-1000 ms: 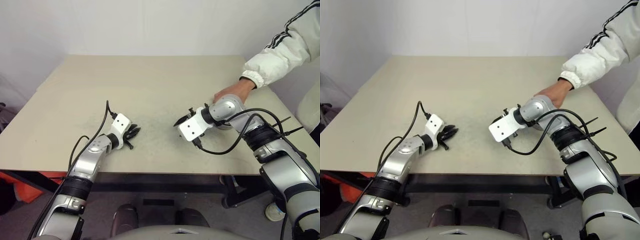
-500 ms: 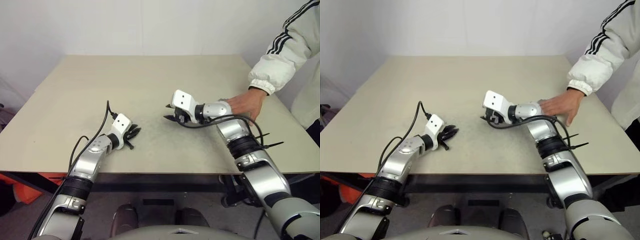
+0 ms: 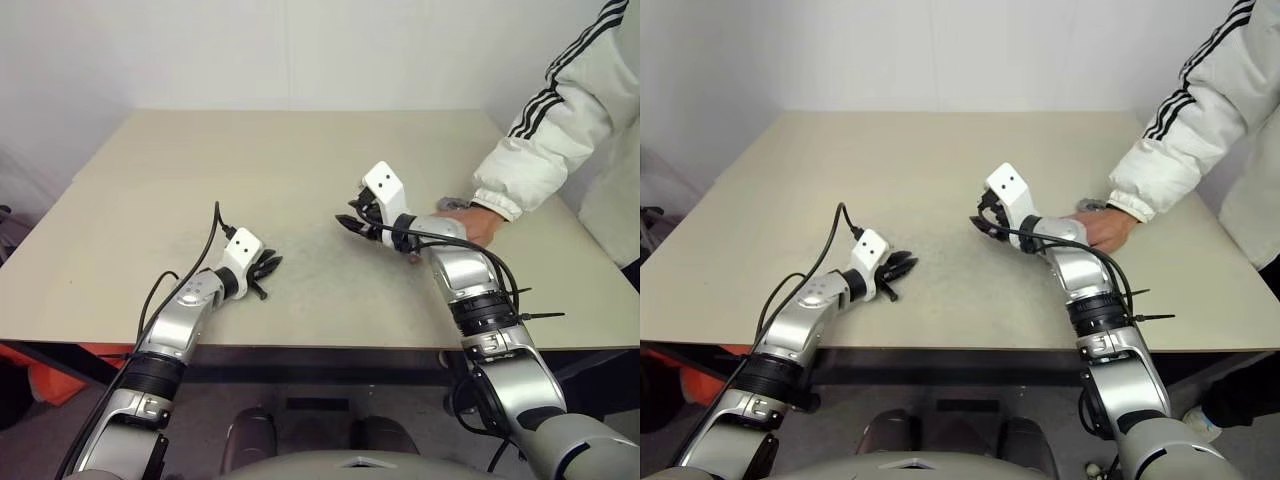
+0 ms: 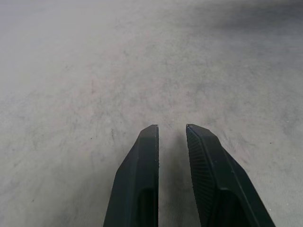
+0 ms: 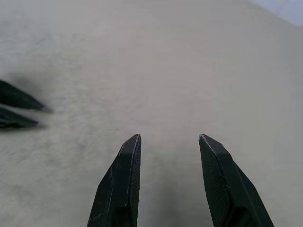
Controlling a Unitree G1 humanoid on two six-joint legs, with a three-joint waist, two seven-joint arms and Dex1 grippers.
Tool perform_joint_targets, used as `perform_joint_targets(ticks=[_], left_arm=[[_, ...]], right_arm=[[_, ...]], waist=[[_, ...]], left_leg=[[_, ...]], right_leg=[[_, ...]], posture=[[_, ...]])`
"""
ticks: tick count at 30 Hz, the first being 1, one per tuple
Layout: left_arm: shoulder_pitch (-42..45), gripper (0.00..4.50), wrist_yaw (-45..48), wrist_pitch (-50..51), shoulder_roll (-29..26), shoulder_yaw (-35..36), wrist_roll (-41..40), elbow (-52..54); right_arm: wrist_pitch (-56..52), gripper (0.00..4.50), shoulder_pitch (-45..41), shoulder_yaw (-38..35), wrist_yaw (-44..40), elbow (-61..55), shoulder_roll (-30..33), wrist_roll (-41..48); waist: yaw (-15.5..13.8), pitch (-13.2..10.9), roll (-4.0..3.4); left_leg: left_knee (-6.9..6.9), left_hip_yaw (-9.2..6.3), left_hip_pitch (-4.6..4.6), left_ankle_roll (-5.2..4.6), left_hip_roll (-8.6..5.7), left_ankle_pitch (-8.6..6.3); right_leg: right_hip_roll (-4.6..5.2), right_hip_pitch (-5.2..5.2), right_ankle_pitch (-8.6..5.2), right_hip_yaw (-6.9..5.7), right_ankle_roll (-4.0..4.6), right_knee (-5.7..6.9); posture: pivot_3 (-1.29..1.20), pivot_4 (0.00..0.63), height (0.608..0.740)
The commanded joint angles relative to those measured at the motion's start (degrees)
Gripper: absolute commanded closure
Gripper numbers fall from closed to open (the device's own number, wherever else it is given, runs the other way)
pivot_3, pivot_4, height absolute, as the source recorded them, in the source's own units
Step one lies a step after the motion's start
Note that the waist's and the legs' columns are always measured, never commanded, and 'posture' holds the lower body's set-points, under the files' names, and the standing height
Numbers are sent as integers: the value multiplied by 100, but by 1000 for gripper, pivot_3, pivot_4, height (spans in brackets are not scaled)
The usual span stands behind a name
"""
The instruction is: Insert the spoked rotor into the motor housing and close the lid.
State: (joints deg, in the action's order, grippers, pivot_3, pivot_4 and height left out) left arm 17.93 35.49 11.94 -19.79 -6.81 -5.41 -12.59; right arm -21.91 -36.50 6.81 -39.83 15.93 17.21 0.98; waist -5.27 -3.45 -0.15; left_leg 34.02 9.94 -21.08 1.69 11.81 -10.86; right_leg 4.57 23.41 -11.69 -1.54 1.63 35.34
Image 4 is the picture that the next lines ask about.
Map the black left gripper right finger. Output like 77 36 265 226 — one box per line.
186 123 276 227

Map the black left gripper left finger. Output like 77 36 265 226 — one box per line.
103 124 160 227

